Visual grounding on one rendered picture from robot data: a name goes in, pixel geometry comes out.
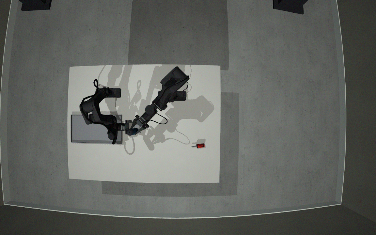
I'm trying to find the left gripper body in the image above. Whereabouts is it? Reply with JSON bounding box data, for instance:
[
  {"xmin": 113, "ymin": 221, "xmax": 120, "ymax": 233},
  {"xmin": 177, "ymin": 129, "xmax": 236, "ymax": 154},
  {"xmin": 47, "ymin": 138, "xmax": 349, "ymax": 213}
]
[{"xmin": 135, "ymin": 112, "xmax": 152, "ymax": 129}]

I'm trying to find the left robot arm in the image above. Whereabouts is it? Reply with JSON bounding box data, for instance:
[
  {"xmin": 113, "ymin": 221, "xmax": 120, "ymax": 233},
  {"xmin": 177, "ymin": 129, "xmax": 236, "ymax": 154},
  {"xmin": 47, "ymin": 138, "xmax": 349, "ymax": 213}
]
[{"xmin": 145, "ymin": 66, "xmax": 190, "ymax": 117}]

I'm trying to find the dark blue electric screwdriver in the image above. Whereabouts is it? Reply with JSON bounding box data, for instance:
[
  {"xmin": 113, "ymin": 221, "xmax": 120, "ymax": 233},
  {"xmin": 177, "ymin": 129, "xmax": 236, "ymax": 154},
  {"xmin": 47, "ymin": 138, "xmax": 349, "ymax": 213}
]
[{"xmin": 127, "ymin": 128, "xmax": 138, "ymax": 136}]

